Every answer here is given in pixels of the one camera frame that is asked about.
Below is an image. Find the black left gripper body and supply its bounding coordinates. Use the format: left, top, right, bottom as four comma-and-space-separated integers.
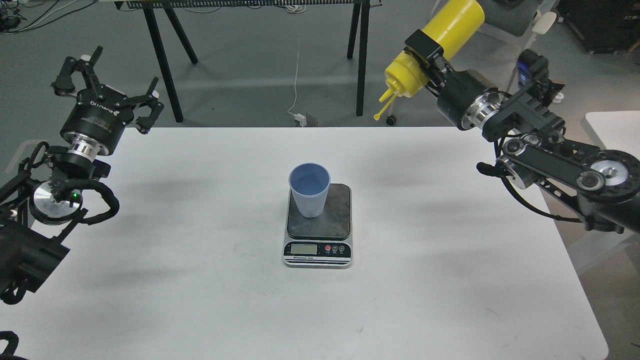
60, 89, 134, 156

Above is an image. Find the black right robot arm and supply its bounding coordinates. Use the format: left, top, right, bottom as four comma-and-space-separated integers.
404, 30, 640, 234

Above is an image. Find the white cable with plug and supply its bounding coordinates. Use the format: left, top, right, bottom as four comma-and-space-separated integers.
287, 40, 319, 128

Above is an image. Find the black trestle table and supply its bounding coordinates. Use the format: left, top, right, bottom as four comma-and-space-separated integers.
114, 0, 381, 124

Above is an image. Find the black cabinet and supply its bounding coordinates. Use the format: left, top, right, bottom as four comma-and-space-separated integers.
557, 0, 640, 54

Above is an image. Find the grey office chair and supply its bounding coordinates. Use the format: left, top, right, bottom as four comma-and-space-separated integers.
385, 0, 558, 126

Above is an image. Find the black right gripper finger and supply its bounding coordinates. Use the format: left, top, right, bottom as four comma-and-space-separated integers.
404, 29, 446, 68
419, 60, 453, 96

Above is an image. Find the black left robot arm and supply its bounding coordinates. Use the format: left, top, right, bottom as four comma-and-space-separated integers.
0, 46, 164, 305

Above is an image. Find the white side table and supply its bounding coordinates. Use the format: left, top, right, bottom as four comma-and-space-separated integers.
582, 111, 640, 158

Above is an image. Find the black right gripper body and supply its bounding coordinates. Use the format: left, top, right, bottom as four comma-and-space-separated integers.
426, 70, 501, 131

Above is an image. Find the small white spool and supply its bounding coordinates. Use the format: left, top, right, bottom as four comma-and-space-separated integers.
551, 91, 565, 104

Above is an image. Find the yellow squeeze bottle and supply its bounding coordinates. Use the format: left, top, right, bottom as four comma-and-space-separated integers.
374, 0, 485, 121

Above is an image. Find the blue ribbed plastic cup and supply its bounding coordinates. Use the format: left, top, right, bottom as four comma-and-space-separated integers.
288, 162, 330, 218

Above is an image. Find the digital kitchen scale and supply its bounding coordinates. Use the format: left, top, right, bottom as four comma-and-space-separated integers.
282, 183, 354, 269

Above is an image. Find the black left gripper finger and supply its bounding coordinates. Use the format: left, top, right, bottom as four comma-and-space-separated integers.
51, 46, 104, 103
125, 76, 165, 135

